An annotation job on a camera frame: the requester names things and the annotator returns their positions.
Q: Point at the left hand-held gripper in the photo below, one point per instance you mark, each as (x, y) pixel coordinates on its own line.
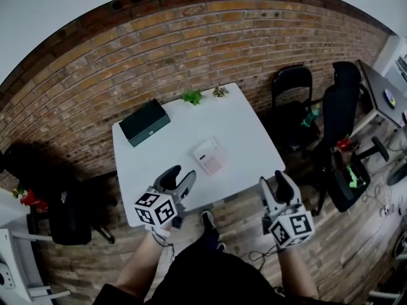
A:
(159, 210)

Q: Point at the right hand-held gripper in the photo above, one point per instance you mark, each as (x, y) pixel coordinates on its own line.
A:
(294, 229)

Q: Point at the white and pink calculator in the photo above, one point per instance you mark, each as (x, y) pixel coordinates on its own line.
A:
(210, 156)

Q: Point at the person's right forearm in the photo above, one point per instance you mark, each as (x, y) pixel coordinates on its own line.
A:
(295, 272)

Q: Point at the person's left forearm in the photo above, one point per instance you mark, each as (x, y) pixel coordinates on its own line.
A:
(141, 265)

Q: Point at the person's black shoe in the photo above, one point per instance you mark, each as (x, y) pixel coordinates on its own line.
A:
(209, 222)
(221, 247)

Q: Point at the black rectangular box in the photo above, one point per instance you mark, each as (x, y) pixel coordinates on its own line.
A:
(144, 124)

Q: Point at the bright green item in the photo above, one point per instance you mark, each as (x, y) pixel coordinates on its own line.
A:
(354, 176)

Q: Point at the green item on folding chair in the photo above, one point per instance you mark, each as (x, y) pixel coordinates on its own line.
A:
(310, 117)

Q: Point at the red item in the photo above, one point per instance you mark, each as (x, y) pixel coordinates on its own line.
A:
(343, 142)

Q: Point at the green leafy potted plant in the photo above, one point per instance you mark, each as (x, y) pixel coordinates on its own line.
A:
(192, 96)

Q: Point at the black folding chair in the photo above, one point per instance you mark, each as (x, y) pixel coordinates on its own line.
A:
(292, 106)

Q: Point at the black office chair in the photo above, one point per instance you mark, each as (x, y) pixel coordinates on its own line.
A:
(341, 122)

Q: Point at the small brown succulent plant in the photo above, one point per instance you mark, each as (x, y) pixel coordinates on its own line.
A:
(220, 91)

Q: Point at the person's black clothing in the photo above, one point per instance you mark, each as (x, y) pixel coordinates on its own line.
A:
(216, 278)

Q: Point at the black bag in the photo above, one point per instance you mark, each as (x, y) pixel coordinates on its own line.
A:
(68, 214)

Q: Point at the dark oval stand base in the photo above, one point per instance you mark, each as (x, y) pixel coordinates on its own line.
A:
(397, 173)

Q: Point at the dark side desk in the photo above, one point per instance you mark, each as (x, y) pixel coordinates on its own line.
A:
(378, 91)

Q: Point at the round grey disc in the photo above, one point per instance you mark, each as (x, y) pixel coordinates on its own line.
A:
(390, 98)

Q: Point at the red flower bunch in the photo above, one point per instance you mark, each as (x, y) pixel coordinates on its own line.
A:
(30, 199)

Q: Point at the white furniture frame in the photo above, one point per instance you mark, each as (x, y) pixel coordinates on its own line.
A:
(22, 253)

